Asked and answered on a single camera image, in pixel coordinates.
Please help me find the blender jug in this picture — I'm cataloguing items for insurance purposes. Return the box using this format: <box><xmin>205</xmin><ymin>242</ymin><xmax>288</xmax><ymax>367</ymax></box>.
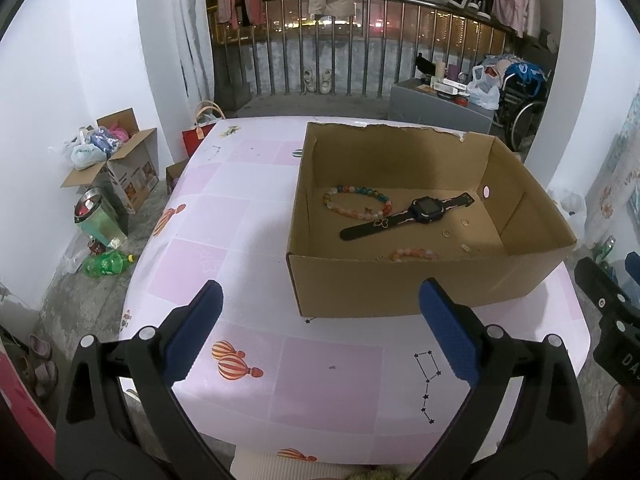
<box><xmin>74</xmin><ymin>187</ymin><xmax>129</xmax><ymax>252</ymax></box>

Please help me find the dark blue smartwatch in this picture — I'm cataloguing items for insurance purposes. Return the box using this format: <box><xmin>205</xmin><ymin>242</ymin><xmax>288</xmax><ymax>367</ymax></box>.
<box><xmin>340</xmin><ymin>192</ymin><xmax>476</xmax><ymax>242</ymax></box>

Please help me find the brown cardboard box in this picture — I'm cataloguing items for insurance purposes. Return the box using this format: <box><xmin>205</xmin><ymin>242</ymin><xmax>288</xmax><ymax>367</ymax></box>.
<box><xmin>286</xmin><ymin>121</ymin><xmax>578</xmax><ymax>319</ymax></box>

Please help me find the metal balcony railing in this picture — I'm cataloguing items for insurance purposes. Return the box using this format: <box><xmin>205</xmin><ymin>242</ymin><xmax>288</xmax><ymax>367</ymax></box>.
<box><xmin>210</xmin><ymin>0</ymin><xmax>511</xmax><ymax>98</ymax></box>

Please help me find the white blue plastic bag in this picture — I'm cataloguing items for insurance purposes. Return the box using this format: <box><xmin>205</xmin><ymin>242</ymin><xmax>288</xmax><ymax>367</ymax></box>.
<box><xmin>62</xmin><ymin>127</ymin><xmax>109</xmax><ymax>169</ymax></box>

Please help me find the pair of white shoes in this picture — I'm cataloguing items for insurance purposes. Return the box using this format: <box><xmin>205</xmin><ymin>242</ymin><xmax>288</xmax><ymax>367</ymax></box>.
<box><xmin>302</xmin><ymin>67</ymin><xmax>335</xmax><ymax>95</ymax></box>

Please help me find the orange beaded bracelet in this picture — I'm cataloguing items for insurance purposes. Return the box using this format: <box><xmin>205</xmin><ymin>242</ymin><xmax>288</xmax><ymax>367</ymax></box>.
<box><xmin>390</xmin><ymin>247</ymin><xmax>440</xmax><ymax>263</ymax></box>

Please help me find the white curtain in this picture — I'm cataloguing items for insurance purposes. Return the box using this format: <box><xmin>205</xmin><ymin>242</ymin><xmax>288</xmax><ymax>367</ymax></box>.
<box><xmin>177</xmin><ymin>0</ymin><xmax>217</xmax><ymax>107</ymax></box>

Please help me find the multicolour beaded bracelet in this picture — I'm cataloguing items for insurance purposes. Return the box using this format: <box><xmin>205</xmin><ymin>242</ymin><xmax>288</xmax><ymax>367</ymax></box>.
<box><xmin>322</xmin><ymin>185</ymin><xmax>394</xmax><ymax>221</ymax></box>

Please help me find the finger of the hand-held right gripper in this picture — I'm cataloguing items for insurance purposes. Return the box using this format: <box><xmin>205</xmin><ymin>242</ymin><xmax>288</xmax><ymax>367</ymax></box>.
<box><xmin>573</xmin><ymin>256</ymin><xmax>640</xmax><ymax>319</ymax></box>
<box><xmin>624</xmin><ymin>251</ymin><xmax>640</xmax><ymax>302</ymax></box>

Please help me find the green plastic bottle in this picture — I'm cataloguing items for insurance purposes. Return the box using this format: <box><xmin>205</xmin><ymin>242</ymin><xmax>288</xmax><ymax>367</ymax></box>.
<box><xmin>82</xmin><ymin>251</ymin><xmax>136</xmax><ymax>280</ymax></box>

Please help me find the crumpled white plastic bag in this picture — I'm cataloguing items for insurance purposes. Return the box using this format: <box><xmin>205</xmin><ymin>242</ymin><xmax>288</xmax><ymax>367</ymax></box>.
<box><xmin>547</xmin><ymin>187</ymin><xmax>589</xmax><ymax>251</ymax></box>

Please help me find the pair of slippers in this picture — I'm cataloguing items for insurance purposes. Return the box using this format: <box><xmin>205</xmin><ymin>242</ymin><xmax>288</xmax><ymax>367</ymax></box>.
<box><xmin>27</xmin><ymin>335</ymin><xmax>59</xmax><ymax>399</ymax></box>

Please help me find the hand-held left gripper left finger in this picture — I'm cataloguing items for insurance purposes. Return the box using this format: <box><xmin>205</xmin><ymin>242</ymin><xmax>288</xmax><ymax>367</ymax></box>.
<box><xmin>54</xmin><ymin>279</ymin><xmax>225</xmax><ymax>480</ymax></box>

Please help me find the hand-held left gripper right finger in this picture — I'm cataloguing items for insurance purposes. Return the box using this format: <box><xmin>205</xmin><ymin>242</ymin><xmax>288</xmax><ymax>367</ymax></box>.
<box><xmin>410</xmin><ymin>277</ymin><xmax>590</xmax><ymax>480</ymax></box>

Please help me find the printed fabric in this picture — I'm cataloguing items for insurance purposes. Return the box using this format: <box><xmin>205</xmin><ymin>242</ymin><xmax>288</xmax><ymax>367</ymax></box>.
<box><xmin>585</xmin><ymin>120</ymin><xmax>640</xmax><ymax>252</ymax></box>

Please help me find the red tote bag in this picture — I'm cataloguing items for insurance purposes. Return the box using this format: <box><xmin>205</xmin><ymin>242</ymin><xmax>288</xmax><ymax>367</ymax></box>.
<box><xmin>182</xmin><ymin>101</ymin><xmax>226</xmax><ymax>159</ymax></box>

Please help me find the small cardboard box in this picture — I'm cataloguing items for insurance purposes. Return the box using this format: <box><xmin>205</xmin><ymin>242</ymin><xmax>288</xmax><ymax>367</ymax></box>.
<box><xmin>165</xmin><ymin>157</ymin><xmax>190</xmax><ymax>196</ymax></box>

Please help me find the wheelchair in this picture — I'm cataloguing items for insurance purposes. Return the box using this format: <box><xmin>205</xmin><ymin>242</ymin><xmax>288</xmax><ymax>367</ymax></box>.
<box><xmin>492</xmin><ymin>57</ymin><xmax>551</xmax><ymax>152</ymax></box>

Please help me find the open cardboard box with print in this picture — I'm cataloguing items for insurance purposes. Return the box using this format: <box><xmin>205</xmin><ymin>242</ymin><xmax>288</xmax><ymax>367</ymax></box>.
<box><xmin>61</xmin><ymin>108</ymin><xmax>161</xmax><ymax>216</ymax></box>

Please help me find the flat white box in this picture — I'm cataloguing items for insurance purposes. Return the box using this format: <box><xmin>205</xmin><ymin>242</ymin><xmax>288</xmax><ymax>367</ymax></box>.
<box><xmin>431</xmin><ymin>79</ymin><xmax>469</xmax><ymax>96</ymax></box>

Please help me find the grey cabinet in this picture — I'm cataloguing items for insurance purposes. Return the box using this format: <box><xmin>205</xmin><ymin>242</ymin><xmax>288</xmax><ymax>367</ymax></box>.
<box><xmin>389</xmin><ymin>78</ymin><xmax>496</xmax><ymax>136</ymax></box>

